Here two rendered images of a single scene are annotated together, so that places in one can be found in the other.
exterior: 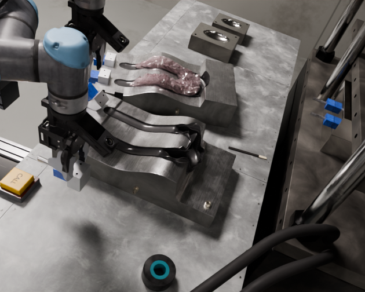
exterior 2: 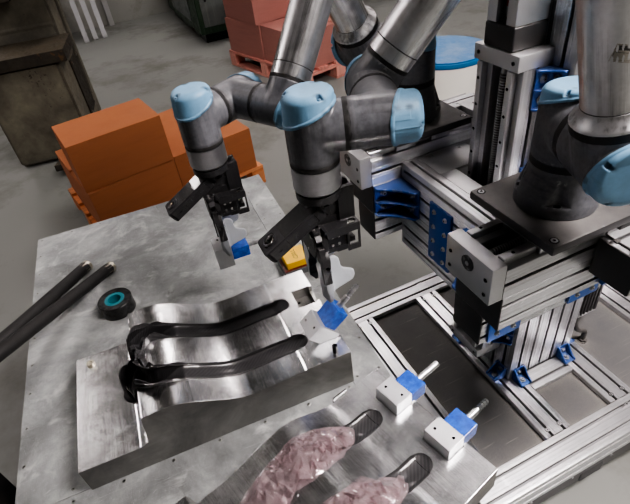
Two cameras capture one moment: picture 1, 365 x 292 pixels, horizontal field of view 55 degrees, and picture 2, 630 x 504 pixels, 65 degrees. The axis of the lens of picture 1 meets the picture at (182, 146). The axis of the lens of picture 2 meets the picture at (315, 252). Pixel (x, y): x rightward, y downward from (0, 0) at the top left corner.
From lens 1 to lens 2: 1.40 m
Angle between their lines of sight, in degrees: 93
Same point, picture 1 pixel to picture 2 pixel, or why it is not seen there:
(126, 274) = (147, 291)
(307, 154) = not seen: outside the picture
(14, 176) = (297, 253)
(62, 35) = (192, 86)
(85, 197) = not seen: hidden behind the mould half
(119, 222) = not seen: hidden behind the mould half
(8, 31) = (238, 81)
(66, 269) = (194, 263)
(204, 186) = (107, 381)
